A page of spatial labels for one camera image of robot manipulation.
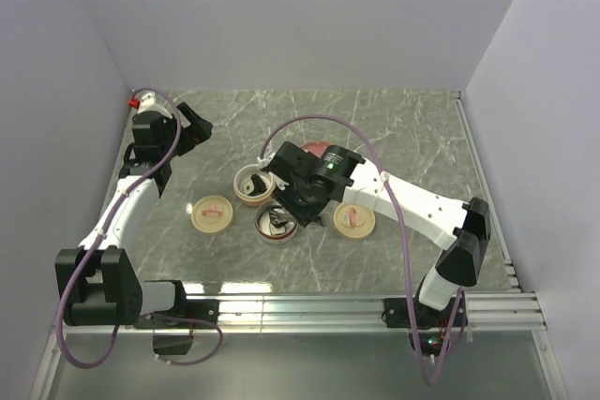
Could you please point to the metal tongs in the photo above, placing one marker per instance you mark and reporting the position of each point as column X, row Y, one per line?
column 302, row 217

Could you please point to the sushi roll red centre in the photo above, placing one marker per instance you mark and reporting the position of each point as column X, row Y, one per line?
column 276, row 230

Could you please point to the black spiky food piece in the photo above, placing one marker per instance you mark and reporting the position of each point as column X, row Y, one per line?
column 245, row 187

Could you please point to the pink polka dot plate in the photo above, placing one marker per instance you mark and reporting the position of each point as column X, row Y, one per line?
column 316, row 148

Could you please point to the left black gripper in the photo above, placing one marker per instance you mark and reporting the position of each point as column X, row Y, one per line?
column 194, row 134

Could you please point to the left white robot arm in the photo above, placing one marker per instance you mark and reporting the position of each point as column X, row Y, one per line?
column 96, row 280

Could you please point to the aluminium rail frame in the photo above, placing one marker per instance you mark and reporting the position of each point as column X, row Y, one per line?
column 304, row 320

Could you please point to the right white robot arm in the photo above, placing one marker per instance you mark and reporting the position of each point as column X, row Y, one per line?
column 461, row 229

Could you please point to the cream lunch box container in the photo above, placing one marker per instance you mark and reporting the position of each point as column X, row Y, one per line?
column 243, row 174

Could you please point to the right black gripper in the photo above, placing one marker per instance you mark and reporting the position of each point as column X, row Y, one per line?
column 302, row 214

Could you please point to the cream lid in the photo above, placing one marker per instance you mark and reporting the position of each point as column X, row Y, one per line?
column 353, row 222
column 212, row 215

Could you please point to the steel lunch box container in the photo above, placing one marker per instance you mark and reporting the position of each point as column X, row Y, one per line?
column 261, row 222

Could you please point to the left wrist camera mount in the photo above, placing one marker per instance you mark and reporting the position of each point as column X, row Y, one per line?
column 148, row 101

